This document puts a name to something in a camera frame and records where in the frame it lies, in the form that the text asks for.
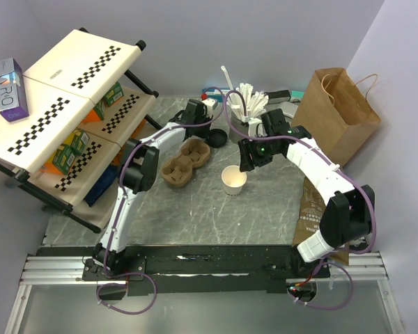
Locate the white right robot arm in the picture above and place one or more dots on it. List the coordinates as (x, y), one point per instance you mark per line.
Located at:
(349, 208)

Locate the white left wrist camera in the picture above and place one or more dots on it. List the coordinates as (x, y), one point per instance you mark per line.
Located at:
(210, 104)

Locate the black plastic cup lid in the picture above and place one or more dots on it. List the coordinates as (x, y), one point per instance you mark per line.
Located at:
(216, 138)

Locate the purple cardboard box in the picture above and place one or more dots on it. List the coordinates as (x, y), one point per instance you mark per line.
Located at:
(13, 104)

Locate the green box upper shelf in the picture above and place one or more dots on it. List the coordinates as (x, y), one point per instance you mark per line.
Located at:
(113, 94)

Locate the white wrapped straws bundle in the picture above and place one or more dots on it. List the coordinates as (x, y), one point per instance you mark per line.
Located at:
(248, 103)

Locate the brown paper bag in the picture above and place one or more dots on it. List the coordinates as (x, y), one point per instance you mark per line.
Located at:
(335, 112)

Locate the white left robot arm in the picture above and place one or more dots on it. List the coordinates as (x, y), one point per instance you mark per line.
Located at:
(137, 174)

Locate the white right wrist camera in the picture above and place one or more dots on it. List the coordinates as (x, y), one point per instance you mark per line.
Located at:
(255, 127)

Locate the brown coffee bean pouch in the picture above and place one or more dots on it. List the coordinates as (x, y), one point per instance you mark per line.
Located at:
(313, 215)

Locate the black mounting base rail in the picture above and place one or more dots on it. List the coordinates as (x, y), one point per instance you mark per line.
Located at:
(171, 269)

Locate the brown pulp cup carrier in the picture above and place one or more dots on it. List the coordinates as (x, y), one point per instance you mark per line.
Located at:
(178, 170)

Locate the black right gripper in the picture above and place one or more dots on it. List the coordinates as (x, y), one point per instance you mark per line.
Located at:
(246, 147)

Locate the grey straw holder cup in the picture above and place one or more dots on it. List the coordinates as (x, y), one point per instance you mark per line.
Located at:
(238, 129)

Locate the orange box on shelf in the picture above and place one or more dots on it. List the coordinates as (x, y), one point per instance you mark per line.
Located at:
(96, 114)

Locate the teal flat box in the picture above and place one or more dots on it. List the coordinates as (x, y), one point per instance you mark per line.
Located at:
(214, 93)

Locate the green box lower shelf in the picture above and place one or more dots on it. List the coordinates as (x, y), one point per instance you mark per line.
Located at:
(69, 150)

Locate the beige checkered shelf rack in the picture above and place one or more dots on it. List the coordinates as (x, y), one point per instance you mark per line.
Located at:
(61, 88)

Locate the black rectangular device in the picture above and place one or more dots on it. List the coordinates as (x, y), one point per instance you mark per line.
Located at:
(279, 96)

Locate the green box shelf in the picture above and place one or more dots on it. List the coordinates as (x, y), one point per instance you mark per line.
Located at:
(69, 150)
(113, 94)

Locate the white paper coffee cup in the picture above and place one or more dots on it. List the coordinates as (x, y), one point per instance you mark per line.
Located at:
(233, 180)

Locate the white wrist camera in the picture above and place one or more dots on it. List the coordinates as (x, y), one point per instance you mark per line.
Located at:
(255, 127)
(210, 104)

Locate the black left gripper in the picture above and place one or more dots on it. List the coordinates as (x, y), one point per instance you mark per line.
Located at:
(204, 134)

